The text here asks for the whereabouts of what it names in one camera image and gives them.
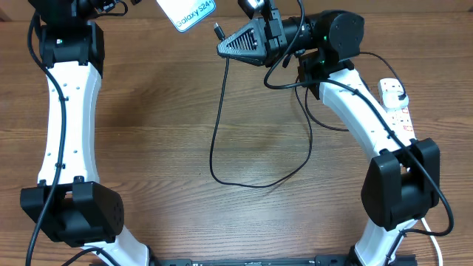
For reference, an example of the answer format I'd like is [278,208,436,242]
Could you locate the blue smartphone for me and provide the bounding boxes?
[157,0,217,33]

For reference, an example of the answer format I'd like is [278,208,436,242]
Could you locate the white power strip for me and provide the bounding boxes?
[377,78,417,143]

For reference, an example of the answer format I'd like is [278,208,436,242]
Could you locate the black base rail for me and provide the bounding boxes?
[88,253,418,266]

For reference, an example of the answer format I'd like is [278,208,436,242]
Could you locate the black charger cable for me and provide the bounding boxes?
[209,22,408,189]

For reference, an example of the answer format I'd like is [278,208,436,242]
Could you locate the white power strip cord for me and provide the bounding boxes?
[420,216,443,266]

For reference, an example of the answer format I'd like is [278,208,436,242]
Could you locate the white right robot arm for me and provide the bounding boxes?
[214,1,447,265]

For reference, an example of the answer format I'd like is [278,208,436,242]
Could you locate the white charger adapter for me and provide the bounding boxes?
[381,91,409,112]

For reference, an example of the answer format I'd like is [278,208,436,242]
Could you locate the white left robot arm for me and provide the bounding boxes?
[20,0,158,265]

